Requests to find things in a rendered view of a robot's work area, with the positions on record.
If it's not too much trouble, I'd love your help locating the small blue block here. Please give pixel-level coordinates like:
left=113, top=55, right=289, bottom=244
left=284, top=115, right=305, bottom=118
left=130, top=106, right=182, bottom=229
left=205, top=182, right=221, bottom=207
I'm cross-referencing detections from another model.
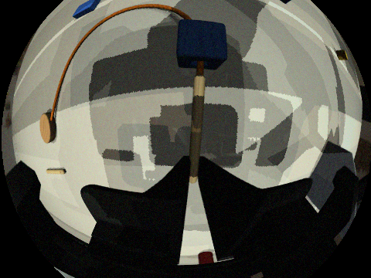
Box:
left=72, top=0, right=100, bottom=19

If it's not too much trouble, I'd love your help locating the round wooden disc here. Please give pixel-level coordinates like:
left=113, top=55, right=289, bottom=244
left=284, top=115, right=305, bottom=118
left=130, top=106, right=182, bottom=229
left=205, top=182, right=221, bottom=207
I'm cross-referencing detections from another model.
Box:
left=39, top=112, right=56, bottom=143

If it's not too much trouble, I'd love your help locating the red cylinder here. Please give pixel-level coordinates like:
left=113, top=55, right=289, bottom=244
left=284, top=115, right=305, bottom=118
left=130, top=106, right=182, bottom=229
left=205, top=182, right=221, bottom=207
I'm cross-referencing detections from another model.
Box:
left=198, top=251, right=213, bottom=265

